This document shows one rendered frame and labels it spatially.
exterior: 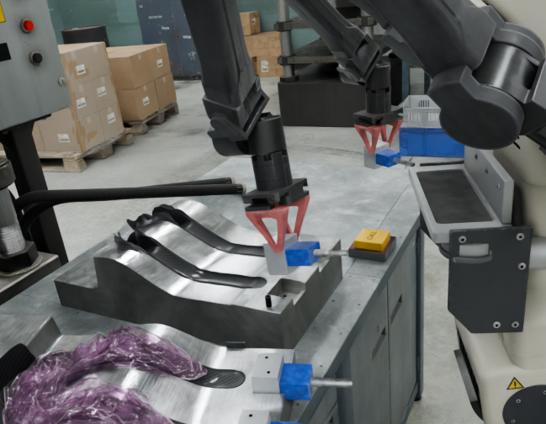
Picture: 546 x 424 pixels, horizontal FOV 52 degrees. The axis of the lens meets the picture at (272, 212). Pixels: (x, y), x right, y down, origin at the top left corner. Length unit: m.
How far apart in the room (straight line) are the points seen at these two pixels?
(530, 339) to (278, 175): 0.43
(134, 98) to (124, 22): 3.87
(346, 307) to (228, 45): 0.53
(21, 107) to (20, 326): 0.75
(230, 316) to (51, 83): 0.94
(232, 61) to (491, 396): 0.61
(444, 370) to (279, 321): 1.33
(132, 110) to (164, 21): 2.85
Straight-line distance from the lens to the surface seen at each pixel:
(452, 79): 0.55
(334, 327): 0.98
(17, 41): 1.58
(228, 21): 0.68
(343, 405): 1.19
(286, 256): 0.87
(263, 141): 0.83
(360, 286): 1.08
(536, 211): 0.82
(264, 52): 7.67
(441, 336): 2.30
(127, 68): 5.50
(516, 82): 0.58
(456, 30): 0.55
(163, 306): 1.00
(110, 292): 1.07
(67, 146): 4.90
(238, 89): 0.75
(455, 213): 0.80
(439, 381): 2.10
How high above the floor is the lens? 1.38
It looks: 24 degrees down
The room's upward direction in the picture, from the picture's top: 7 degrees counter-clockwise
